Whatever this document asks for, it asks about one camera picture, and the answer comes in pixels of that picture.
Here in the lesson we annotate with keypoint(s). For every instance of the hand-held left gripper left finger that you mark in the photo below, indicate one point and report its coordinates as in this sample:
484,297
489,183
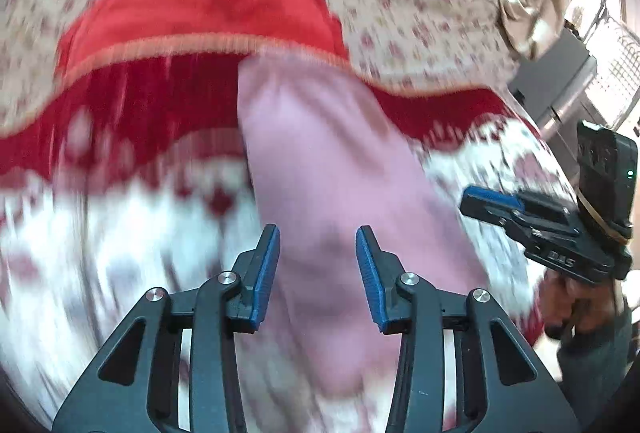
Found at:
262,278

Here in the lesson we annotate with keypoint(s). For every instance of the pink garment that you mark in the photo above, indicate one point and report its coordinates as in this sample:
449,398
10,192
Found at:
325,173

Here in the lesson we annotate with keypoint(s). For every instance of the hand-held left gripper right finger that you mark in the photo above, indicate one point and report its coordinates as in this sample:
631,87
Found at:
369,278

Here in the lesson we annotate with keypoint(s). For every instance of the white lattice basket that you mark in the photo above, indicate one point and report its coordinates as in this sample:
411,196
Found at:
617,68

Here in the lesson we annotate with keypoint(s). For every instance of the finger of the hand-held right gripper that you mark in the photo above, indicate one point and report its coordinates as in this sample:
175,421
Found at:
492,205

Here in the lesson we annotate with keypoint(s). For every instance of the red ruffled pillow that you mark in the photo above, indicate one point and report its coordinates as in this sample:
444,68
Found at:
200,3

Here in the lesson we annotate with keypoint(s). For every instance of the person's right forearm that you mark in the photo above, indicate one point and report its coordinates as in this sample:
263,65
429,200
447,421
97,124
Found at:
595,363

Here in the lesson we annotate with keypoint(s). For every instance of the grey cabinet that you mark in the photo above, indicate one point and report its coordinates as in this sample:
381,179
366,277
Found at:
560,83

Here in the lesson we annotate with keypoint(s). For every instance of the person's right hand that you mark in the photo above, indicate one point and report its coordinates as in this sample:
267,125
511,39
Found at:
575,303

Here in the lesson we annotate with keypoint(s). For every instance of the red and white plush blanket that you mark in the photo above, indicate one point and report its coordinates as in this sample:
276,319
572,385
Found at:
100,233

